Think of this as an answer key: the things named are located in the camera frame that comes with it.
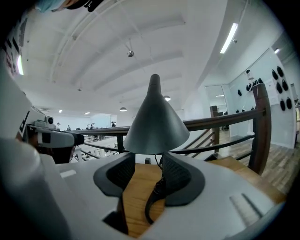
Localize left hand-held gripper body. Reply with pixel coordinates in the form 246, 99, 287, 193
20, 110, 74, 165

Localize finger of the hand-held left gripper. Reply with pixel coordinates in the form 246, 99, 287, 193
55, 131, 85, 147

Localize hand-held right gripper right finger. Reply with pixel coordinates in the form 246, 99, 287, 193
140, 151, 276, 240

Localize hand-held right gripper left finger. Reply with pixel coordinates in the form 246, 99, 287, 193
56, 152, 136, 240

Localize black desk lamp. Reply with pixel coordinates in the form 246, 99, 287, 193
123, 74, 190, 226

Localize person in white shirt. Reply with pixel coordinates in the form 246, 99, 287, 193
0, 14, 31, 113

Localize dark wooden stair railing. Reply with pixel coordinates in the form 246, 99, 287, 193
70, 83, 273, 176

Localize hanging ceiling spotlight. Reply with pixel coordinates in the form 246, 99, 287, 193
125, 38, 135, 58

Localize blue face mask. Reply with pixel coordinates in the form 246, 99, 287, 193
35, 0, 66, 13

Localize fluorescent ceiling tube light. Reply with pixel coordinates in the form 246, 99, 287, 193
219, 22, 239, 54

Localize small white camera box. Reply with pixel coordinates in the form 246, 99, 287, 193
35, 116, 56, 128

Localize white wall board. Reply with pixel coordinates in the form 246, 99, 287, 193
228, 46, 296, 149

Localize group of black wall-mounted items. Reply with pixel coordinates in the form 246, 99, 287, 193
237, 66, 293, 113

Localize black head-worn camera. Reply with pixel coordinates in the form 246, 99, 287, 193
66, 0, 104, 13

